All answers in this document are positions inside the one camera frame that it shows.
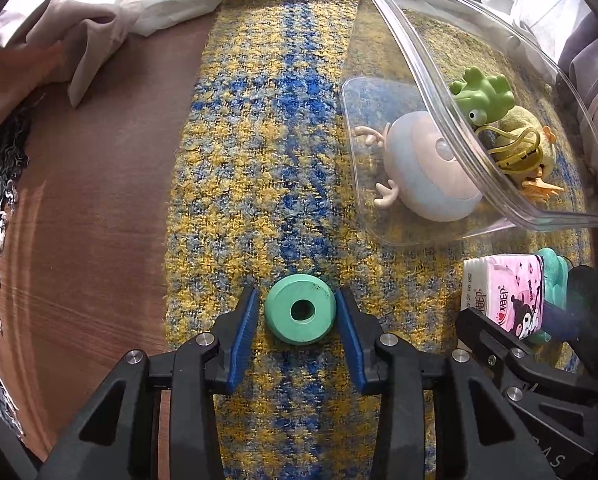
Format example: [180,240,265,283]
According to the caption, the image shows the pink Kuromi tissue pack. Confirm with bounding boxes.
[460,254,544,339]

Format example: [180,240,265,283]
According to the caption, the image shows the teal plush flower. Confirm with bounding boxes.
[527,247,570,346]

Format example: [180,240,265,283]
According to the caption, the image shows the green foam roll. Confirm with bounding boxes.
[264,274,336,346]

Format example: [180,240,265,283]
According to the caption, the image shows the round-headed baby doll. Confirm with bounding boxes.
[354,112,482,222]

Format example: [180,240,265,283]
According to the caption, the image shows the yellow plush duck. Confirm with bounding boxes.
[476,105,564,205]

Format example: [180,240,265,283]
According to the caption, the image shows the clear plastic container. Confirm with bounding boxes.
[340,0,598,247]

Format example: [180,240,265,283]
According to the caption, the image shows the green frog toy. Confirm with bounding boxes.
[448,67,516,128]

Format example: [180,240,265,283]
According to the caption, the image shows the yellow blue woven mat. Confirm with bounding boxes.
[165,0,592,479]

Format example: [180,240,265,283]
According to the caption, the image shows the pink beige curtain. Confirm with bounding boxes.
[0,0,140,125]

